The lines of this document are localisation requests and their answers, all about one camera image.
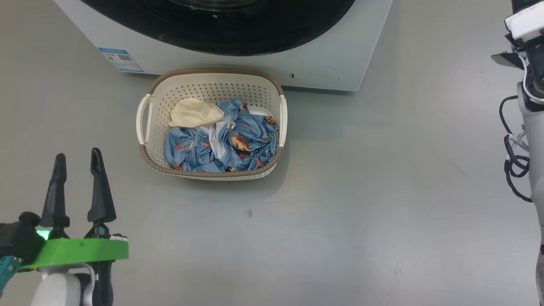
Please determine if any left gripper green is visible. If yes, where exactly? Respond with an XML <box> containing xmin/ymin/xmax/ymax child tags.
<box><xmin>19</xmin><ymin>147</ymin><xmax>129</xmax><ymax>306</ymax></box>

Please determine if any black cable along right arm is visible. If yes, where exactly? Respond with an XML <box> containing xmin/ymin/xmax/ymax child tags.
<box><xmin>499</xmin><ymin>96</ymin><xmax>533</xmax><ymax>203</ymax></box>

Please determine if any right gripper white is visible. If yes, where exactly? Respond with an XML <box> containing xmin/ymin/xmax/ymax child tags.
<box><xmin>505</xmin><ymin>5</ymin><xmax>544</xmax><ymax>42</ymax></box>

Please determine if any left teal cable connector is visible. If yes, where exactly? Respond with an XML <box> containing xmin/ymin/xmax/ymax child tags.
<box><xmin>0</xmin><ymin>256</ymin><xmax>22</xmax><ymax>296</ymax></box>

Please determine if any cream cloth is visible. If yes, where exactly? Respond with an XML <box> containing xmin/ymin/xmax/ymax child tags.
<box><xmin>169</xmin><ymin>97</ymin><xmax>225</xmax><ymax>128</ymax></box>

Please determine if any cream perforated laundry basket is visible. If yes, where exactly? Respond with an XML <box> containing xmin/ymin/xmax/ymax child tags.
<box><xmin>136</xmin><ymin>68</ymin><xmax>288</xmax><ymax>181</ymax></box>

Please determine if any black round washer door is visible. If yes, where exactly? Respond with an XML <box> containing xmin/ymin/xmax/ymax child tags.
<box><xmin>81</xmin><ymin>0</ymin><xmax>357</xmax><ymax>57</ymax></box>

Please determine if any blue energy label sticker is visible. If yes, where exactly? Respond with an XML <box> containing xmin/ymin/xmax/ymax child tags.
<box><xmin>98</xmin><ymin>48</ymin><xmax>144</xmax><ymax>74</ymax></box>

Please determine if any white front-load washing machine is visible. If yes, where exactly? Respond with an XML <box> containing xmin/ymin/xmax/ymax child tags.
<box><xmin>54</xmin><ymin>0</ymin><xmax>394</xmax><ymax>92</ymax></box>

